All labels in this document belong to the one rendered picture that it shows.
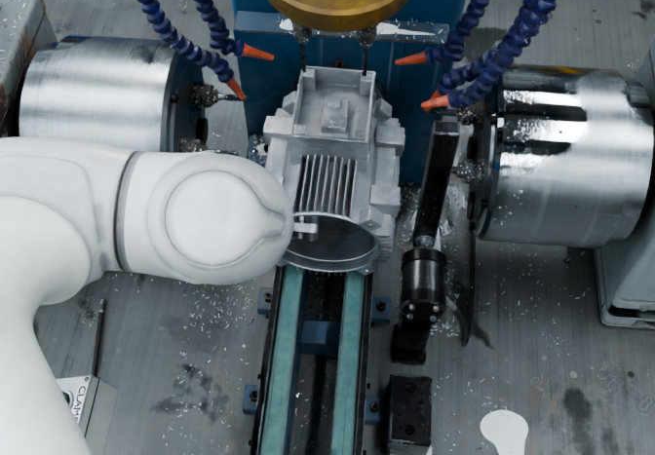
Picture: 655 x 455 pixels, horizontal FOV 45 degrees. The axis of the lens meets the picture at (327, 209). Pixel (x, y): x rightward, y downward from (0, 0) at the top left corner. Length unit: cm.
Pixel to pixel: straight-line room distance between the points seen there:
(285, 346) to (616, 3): 103
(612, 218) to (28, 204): 73
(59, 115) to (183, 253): 54
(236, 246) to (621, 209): 62
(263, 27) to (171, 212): 59
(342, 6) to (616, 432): 74
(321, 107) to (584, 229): 38
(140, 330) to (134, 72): 42
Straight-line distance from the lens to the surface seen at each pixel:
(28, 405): 50
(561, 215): 106
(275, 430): 107
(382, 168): 108
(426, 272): 102
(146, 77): 107
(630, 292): 124
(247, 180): 58
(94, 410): 96
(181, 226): 57
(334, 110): 105
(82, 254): 63
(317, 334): 119
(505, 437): 121
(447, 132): 88
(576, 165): 104
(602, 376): 129
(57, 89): 109
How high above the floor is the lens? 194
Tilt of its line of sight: 58 degrees down
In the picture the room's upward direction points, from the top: straight up
